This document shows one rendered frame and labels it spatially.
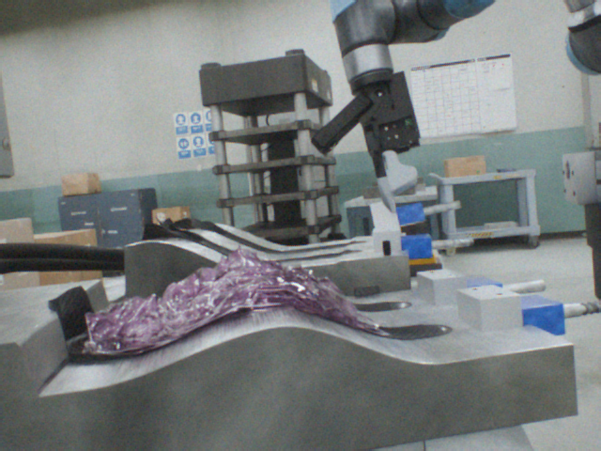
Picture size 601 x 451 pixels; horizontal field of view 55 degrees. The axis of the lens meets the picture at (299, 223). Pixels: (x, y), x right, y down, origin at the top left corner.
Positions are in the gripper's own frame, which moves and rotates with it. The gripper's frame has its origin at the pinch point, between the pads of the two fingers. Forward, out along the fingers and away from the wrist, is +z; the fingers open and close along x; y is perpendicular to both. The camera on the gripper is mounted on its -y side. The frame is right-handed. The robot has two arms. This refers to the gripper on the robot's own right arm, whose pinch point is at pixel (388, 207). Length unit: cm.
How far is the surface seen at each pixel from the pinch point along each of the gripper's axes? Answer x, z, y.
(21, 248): 4, -9, -66
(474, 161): 570, -76, 92
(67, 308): -42, 6, -30
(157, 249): -18.1, -0.1, -30.4
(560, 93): 612, -134, 207
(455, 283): -29.5, 11.6, 5.5
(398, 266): -17.2, 8.9, 0.0
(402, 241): -12.7, 5.8, 1.1
